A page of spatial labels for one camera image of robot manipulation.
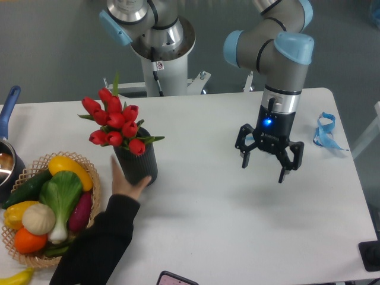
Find blue handled saucepan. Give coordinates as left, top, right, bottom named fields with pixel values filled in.
left=1, top=85, right=25, bottom=203

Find pink smartphone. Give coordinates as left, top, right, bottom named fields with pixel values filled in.
left=156, top=271, right=198, bottom=285

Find green bean pods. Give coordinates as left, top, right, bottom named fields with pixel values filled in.
left=43, top=239, right=74, bottom=258

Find white metal table frame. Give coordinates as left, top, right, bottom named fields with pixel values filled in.
left=103, top=70, right=256, bottom=100

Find person's hand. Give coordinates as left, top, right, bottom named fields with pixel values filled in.
left=110, top=156, right=151, bottom=201

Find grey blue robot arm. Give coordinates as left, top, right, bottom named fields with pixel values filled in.
left=99, top=1, right=314, bottom=178

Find white garlic bulb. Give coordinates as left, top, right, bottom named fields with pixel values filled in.
left=22, top=203, right=56, bottom=235

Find yellow banana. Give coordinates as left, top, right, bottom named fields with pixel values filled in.
left=1, top=267, right=34, bottom=285

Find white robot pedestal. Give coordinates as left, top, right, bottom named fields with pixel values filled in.
left=131, top=16, right=196, bottom=80

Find blue ribbon strip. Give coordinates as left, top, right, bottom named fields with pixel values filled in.
left=313, top=112, right=349, bottom=151

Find blue object top right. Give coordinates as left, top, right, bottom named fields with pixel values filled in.
left=369, top=0, right=380, bottom=29

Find purple sweet potato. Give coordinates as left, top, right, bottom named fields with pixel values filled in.
left=68, top=192, right=92, bottom=232

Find green bok choy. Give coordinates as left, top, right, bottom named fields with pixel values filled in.
left=39, top=170, right=83, bottom=244

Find orange fruit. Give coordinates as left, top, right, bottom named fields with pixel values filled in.
left=14, top=227, right=48, bottom=254

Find yellow bell pepper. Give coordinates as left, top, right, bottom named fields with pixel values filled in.
left=4, top=201, right=39, bottom=230

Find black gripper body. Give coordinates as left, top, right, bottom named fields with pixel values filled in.
left=254, top=106, right=296, bottom=154

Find white frame right edge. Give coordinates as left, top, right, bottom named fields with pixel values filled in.
left=351, top=102, right=379, bottom=160

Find red tulip bouquet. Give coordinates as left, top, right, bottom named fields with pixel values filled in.
left=79, top=74, right=164, bottom=156

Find black sleeved forearm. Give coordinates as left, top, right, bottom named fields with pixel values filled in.
left=50, top=195, right=140, bottom=284

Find yellow squash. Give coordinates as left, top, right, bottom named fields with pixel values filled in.
left=48, top=156, right=93, bottom=192

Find woven wicker basket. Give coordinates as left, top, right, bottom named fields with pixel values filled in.
left=2, top=151, right=100, bottom=268

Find black device at edge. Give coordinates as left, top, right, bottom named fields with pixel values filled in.
left=358, top=240, right=379, bottom=272

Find green cucumber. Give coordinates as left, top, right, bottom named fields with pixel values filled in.
left=2, top=169, right=52, bottom=210

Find dark grey ribbed vase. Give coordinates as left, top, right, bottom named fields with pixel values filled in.
left=114, top=121, right=159, bottom=185

